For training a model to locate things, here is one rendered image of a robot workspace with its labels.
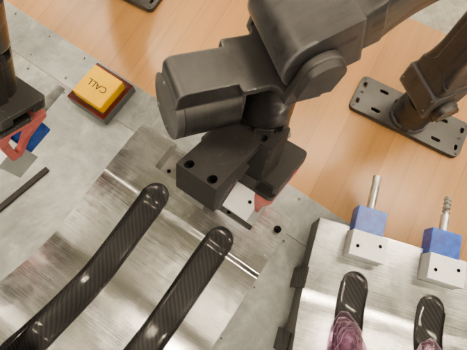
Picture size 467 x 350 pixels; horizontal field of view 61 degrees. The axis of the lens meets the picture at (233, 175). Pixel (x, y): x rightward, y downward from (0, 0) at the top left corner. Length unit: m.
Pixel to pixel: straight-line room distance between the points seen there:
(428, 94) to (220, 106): 0.35
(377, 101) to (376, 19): 0.45
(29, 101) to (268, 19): 0.29
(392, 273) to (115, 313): 0.38
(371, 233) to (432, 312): 0.14
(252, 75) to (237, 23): 0.48
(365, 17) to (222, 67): 0.11
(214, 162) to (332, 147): 0.38
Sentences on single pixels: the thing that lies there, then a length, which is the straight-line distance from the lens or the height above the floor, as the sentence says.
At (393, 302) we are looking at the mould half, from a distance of 0.61.
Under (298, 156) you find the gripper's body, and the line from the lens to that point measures 0.43.
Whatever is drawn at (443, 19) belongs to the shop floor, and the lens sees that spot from 2.05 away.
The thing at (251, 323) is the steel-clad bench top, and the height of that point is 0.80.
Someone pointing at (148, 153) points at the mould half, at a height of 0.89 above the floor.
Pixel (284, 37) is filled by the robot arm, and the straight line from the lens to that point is 0.29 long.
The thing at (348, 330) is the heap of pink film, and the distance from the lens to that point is 0.56.
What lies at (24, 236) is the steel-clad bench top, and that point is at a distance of 0.70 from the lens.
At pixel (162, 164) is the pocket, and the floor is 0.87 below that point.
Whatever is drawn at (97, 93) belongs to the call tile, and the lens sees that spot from 0.70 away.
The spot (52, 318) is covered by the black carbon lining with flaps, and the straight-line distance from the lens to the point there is 0.55.
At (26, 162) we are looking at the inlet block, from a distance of 0.59.
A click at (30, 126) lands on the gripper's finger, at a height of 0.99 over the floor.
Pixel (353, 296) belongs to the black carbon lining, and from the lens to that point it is 0.60.
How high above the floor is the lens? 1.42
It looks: 73 degrees down
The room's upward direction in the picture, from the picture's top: 4 degrees clockwise
